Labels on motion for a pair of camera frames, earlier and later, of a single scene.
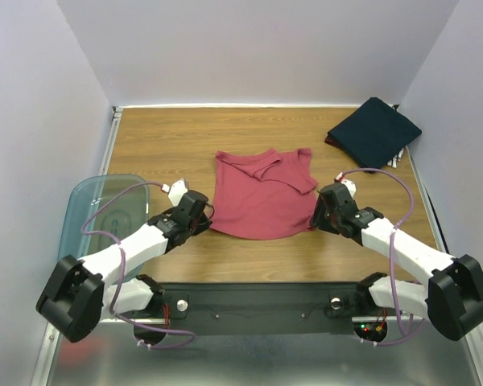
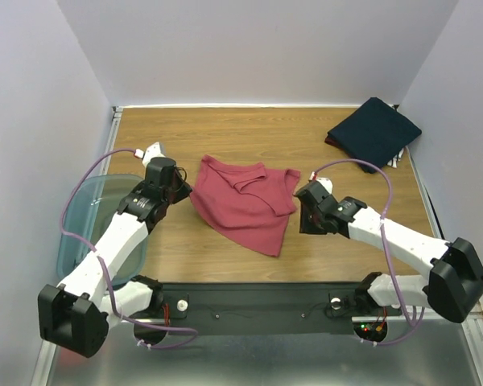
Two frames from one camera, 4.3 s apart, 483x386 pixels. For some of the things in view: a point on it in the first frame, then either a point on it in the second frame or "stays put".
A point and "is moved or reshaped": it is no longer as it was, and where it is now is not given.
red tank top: (258, 195) is moved or reshaped
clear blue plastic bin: (102, 212) stays put
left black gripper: (203, 226) -> (184, 190)
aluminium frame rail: (112, 137) stays put
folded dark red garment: (333, 143) stays put
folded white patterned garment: (393, 162) stays put
